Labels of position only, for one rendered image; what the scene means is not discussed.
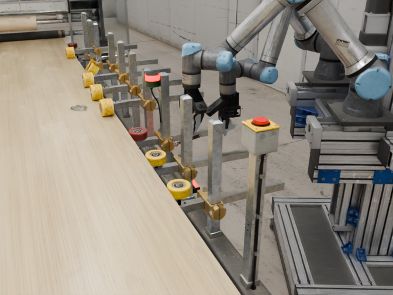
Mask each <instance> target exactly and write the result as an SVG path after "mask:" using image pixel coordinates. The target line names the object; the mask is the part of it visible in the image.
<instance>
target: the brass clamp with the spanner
mask: <svg viewBox="0 0 393 295"><path fill-rule="evenodd" d="M154 136H157V137H158V146H159V147H160V149H161V150H162V151H164V150H165V151H166V152H170V151H172V150H173V149H174V143H173V139H172V137H171V138H170V139H162V138H161V135H160V132H158V131H154Z"/></svg>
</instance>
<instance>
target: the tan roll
mask: <svg viewBox="0 0 393 295"><path fill-rule="evenodd" d="M51 23H69V21H68V18H67V19H47V20H36V16H35V15H22V16H0V32H14V31H24V30H37V25H40V24H51Z"/></svg>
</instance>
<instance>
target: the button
mask: <svg viewBox="0 0 393 295"><path fill-rule="evenodd" d="M253 123H254V124H255V125H260V126H264V125H267V124H268V123H269V120H268V119H267V118H265V117H261V116H260V117H255V118H254V119H253Z"/></svg>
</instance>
